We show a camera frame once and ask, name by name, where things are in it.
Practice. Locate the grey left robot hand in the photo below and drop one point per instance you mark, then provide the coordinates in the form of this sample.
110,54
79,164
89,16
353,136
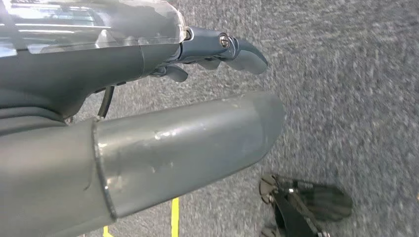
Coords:
163,147

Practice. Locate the yellow floor tape square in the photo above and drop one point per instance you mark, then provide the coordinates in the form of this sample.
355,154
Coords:
175,216

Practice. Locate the black robot left foot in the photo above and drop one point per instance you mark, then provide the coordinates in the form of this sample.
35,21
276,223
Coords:
327,199

